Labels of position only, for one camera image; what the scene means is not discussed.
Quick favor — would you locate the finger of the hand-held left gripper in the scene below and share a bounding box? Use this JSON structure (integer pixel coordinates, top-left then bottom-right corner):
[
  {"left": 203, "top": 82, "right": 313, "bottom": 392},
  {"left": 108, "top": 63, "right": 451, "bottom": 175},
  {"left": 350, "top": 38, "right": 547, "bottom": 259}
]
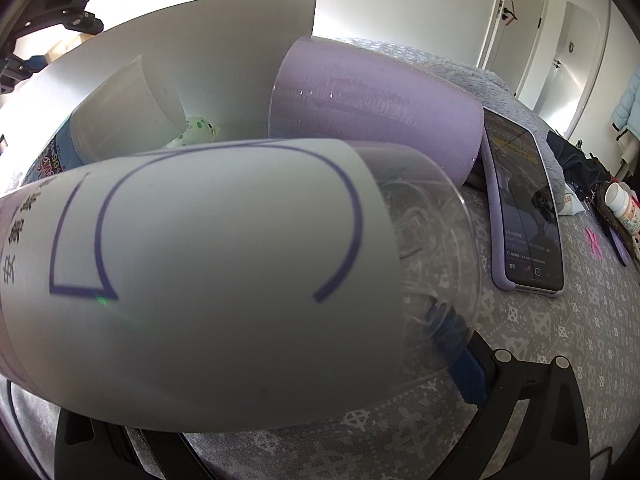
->
[{"left": 0, "top": 54, "right": 48, "bottom": 93}]

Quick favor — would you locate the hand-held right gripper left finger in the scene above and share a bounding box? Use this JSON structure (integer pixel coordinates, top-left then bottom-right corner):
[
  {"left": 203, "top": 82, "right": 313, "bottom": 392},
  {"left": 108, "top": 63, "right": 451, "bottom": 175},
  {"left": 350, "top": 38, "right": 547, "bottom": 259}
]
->
[{"left": 55, "top": 407, "right": 211, "bottom": 480}]

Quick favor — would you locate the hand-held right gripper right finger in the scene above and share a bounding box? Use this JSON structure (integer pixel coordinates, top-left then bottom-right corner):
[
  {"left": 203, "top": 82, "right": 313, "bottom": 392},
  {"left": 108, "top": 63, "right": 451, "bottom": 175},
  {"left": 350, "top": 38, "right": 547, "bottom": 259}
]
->
[{"left": 430, "top": 305, "right": 591, "bottom": 480}]

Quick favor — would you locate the white spray bottle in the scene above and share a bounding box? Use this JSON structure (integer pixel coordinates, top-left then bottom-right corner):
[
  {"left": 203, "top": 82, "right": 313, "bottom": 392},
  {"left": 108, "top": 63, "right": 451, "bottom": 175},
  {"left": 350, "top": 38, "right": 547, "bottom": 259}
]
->
[{"left": 30, "top": 55, "right": 188, "bottom": 186}]

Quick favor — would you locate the green spotted toy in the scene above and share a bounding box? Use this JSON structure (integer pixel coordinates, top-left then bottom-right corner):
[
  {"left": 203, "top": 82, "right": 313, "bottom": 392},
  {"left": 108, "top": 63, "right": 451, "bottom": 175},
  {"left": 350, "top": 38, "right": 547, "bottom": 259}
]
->
[{"left": 165, "top": 116, "right": 221, "bottom": 150}]

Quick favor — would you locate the clear bottle with white label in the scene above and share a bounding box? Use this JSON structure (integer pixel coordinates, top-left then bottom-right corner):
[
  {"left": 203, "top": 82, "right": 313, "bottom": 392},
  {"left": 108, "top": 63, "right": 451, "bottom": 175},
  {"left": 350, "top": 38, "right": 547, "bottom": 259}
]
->
[{"left": 0, "top": 139, "right": 483, "bottom": 433}]

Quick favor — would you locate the bottle with purple label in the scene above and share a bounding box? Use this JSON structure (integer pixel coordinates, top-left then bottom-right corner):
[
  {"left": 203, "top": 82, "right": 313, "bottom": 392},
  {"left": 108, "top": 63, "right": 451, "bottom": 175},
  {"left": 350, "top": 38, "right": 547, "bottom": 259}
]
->
[{"left": 268, "top": 35, "right": 485, "bottom": 191}]

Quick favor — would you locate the smartphone in lilac case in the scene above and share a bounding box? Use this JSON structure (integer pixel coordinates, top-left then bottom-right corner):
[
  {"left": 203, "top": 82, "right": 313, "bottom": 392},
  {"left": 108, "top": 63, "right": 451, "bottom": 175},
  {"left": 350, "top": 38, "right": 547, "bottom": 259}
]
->
[{"left": 481, "top": 106, "right": 565, "bottom": 298}]

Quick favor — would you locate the white pill bottle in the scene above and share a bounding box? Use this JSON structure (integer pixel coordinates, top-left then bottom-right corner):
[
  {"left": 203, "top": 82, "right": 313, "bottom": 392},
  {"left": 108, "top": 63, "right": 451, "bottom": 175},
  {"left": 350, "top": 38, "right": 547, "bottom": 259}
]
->
[{"left": 604, "top": 182, "right": 640, "bottom": 235}]

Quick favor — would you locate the dark cloth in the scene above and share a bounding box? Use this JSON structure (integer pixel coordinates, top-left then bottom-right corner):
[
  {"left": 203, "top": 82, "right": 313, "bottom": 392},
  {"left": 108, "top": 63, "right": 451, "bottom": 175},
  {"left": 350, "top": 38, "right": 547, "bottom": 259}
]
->
[{"left": 546, "top": 130, "right": 608, "bottom": 201}]

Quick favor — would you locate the grey plush pillow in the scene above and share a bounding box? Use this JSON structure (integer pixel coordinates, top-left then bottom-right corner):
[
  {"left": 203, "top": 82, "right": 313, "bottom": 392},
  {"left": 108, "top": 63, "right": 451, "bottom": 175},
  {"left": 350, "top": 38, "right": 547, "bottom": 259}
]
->
[{"left": 350, "top": 57, "right": 561, "bottom": 201}]

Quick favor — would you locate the light blue jacket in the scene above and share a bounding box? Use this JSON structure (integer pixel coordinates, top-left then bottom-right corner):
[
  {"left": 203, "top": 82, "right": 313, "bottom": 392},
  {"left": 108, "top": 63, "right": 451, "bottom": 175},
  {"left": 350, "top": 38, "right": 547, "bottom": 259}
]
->
[{"left": 610, "top": 67, "right": 640, "bottom": 176}]

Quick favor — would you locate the white closet door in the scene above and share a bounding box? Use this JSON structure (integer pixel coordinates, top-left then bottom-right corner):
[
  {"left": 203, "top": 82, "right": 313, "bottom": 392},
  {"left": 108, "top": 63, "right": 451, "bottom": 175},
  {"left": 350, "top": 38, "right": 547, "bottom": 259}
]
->
[{"left": 532, "top": 1, "right": 611, "bottom": 136}]

